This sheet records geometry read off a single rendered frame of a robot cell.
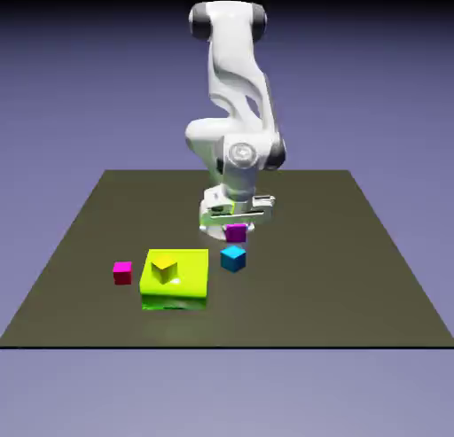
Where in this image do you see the small purple cube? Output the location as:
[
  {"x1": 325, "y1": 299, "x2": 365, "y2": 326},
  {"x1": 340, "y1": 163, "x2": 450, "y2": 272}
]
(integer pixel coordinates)
[{"x1": 224, "y1": 223, "x2": 248, "y2": 244}]

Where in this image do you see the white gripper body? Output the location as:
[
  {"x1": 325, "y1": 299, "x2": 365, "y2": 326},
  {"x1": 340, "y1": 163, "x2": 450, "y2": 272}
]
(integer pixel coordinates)
[{"x1": 199, "y1": 194, "x2": 277, "y2": 230}]

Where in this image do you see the small magenta cube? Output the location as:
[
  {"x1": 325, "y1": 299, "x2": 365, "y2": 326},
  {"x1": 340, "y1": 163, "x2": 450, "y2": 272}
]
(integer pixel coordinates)
[{"x1": 113, "y1": 261, "x2": 133, "y2": 286}]

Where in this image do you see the small blue cube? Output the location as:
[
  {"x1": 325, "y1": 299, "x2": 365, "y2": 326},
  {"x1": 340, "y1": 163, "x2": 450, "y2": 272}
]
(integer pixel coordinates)
[{"x1": 219, "y1": 245, "x2": 247, "y2": 274}]

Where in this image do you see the small yellow cube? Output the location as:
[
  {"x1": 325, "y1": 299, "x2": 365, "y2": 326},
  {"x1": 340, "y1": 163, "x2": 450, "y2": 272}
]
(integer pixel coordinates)
[{"x1": 150, "y1": 254, "x2": 179, "y2": 285}]

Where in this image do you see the large lime green box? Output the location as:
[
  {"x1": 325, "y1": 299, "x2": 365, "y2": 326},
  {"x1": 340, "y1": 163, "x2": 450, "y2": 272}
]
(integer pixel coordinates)
[{"x1": 138, "y1": 248, "x2": 210, "y2": 311}]

